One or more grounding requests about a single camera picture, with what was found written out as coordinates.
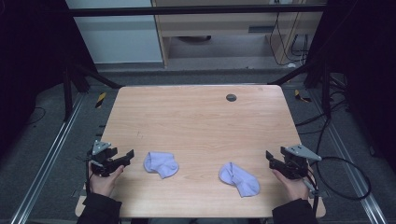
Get yellow black floor tape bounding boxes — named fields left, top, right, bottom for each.
left=293, top=89, right=313, bottom=104
left=94, top=91, right=107, bottom=109

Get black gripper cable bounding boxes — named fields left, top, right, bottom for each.
left=306, top=156, right=373, bottom=216

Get black metal stand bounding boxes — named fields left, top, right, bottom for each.
left=267, top=59, right=332, bottom=119
left=62, top=57, right=124, bottom=123

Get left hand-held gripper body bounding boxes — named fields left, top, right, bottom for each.
left=88, top=140, right=120, bottom=178

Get black hanging desk cables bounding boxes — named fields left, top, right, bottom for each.
left=268, top=11, right=311, bottom=67

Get lavender ankle sock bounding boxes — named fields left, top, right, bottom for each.
left=143, top=150, right=180, bottom=180
left=218, top=161, right=262, bottom=199

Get black floor cable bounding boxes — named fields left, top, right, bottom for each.
left=293, top=73, right=353, bottom=157

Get aluminium floor rail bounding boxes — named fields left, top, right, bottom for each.
left=307, top=88, right=389, bottom=224
left=9, top=92, right=87, bottom=224

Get person's right hand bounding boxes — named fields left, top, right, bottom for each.
left=272, top=168, right=313, bottom=203

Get white cabinet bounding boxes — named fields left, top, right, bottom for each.
left=64, top=0, right=164, bottom=65

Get black curtain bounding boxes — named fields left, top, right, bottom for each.
left=0, top=0, right=98, bottom=158
left=303, top=0, right=396, bottom=175

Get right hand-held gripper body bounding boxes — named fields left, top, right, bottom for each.
left=279, top=144, right=323, bottom=181

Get black metal frame bar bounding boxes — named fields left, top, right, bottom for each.
left=65, top=4, right=327, bottom=18

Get person's left hand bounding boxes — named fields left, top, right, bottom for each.
left=88, top=161, right=125, bottom=198

